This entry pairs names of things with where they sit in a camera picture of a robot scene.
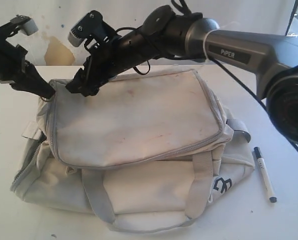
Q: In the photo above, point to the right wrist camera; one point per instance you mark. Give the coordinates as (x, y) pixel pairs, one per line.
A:
(89, 26)

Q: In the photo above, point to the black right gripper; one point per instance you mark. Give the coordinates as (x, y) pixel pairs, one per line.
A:
(106, 61)

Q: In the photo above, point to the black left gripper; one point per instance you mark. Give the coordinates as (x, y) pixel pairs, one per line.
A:
(21, 75)

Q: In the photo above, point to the white canvas duffel bag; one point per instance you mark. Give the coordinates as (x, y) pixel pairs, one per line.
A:
(146, 154)

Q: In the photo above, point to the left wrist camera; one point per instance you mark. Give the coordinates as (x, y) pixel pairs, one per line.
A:
(23, 24)

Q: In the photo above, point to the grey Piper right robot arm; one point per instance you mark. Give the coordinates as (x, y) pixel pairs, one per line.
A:
(273, 59)

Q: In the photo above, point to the white marker with black cap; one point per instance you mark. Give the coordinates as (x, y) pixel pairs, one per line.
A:
(265, 175)

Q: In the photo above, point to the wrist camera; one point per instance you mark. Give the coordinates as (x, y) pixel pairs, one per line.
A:
(23, 24)
(89, 26)

